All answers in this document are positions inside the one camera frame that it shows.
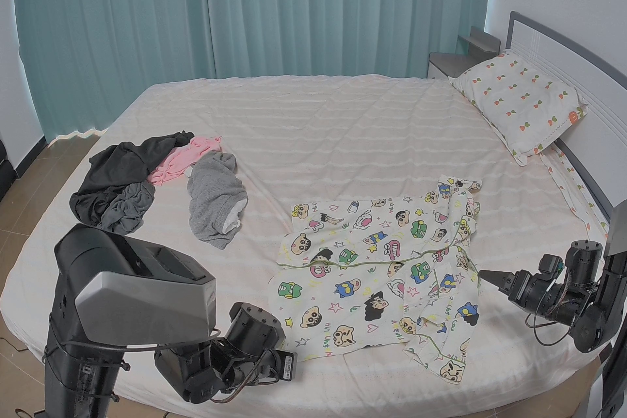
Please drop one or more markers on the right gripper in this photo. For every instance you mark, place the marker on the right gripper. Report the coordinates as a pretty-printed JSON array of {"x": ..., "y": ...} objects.
[{"x": 524, "y": 289}]

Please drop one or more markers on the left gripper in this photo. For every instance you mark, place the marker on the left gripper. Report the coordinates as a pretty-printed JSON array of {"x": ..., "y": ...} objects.
[{"x": 274, "y": 364}]

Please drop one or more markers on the white printed pyjama top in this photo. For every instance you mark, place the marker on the white printed pyjama top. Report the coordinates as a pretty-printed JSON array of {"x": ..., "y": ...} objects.
[{"x": 352, "y": 288}]

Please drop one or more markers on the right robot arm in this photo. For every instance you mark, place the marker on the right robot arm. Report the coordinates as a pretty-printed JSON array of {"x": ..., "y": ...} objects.
[{"x": 585, "y": 259}]

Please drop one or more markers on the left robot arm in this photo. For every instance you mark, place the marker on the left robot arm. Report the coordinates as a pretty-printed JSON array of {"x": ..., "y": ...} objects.
[{"x": 137, "y": 288}]

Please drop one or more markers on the grey sweater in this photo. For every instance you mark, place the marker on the grey sweater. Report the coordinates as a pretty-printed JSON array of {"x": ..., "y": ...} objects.
[{"x": 210, "y": 195}]

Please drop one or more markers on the white printed pillow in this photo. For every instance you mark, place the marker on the white printed pillow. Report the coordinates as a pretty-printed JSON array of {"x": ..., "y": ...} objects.
[{"x": 519, "y": 102}]

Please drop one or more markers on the dark grey garment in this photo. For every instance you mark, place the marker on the dark grey garment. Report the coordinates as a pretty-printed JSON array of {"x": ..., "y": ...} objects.
[{"x": 125, "y": 205}]

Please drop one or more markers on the pink garment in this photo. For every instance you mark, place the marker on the pink garment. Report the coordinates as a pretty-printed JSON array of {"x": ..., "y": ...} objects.
[{"x": 181, "y": 159}]

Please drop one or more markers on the grey white bedside table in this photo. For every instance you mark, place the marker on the grey white bedside table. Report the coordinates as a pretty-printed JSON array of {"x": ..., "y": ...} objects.
[{"x": 448, "y": 63}]

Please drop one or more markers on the bed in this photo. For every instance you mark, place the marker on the bed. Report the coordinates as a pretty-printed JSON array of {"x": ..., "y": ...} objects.
[{"x": 343, "y": 127}]

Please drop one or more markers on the black garment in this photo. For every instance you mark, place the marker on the black garment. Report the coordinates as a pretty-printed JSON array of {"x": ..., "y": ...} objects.
[{"x": 117, "y": 166}]

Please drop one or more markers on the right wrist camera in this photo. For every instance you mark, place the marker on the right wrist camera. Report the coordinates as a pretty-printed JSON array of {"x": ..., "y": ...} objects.
[{"x": 549, "y": 266}]

